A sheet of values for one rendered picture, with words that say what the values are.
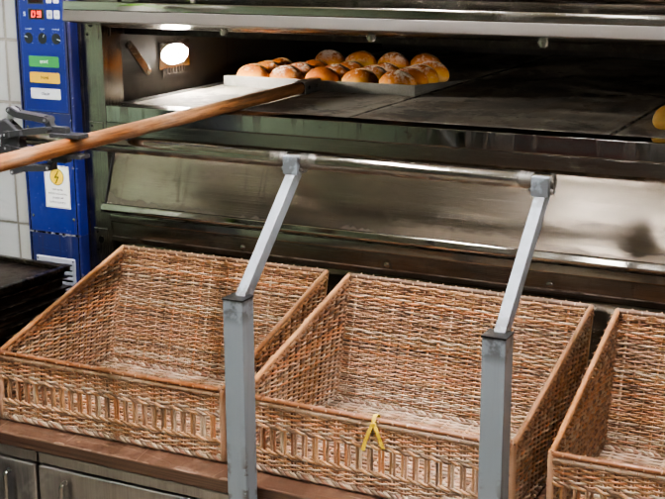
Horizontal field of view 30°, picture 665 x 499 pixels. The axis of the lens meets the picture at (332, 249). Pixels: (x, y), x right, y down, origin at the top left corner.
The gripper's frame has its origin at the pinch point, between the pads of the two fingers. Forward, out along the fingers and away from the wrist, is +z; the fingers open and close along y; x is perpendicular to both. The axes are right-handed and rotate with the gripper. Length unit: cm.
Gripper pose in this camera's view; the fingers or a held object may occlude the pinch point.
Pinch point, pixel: (69, 145)
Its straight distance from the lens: 237.2
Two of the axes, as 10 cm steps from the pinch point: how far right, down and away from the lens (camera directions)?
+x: -4.4, 2.2, -8.7
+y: 0.0, 9.7, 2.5
